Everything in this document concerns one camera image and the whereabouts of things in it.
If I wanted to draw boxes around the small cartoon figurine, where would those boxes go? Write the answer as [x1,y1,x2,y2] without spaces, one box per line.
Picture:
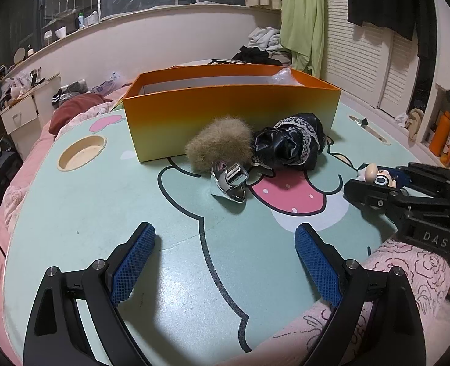
[356,163,396,188]

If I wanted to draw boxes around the black lace cloth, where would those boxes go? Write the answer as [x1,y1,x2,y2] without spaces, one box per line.
[252,113,326,171]

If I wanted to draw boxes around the silver metal plug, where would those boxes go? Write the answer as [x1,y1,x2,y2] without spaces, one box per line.
[210,160,249,203]

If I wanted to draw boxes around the brown fur pompom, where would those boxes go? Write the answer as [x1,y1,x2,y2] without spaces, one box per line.
[184,117,253,173]

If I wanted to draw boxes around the orange bottle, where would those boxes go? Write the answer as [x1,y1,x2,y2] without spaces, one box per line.
[428,111,450,157]

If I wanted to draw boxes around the foil wrappers in slot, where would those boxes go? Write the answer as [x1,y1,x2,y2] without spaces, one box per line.
[357,117,369,127]

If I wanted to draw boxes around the green cartoon lap table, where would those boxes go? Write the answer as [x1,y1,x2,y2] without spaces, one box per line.
[3,102,413,365]

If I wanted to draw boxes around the black clothes pile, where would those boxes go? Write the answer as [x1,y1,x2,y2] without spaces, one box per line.
[232,45,282,66]

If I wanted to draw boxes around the white clothes pile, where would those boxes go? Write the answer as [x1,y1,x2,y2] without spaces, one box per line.
[247,27,283,52]

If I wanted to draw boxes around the green hanging cloth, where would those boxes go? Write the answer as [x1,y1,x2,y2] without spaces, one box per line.
[280,0,325,78]

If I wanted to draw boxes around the white desk with drawers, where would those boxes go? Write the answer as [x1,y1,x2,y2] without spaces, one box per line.
[1,73,61,160]

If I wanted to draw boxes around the dark red pillow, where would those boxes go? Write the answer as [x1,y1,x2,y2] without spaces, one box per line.
[49,93,109,135]

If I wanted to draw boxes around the orange gradient cardboard box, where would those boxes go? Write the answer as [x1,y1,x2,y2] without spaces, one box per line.
[123,64,341,163]

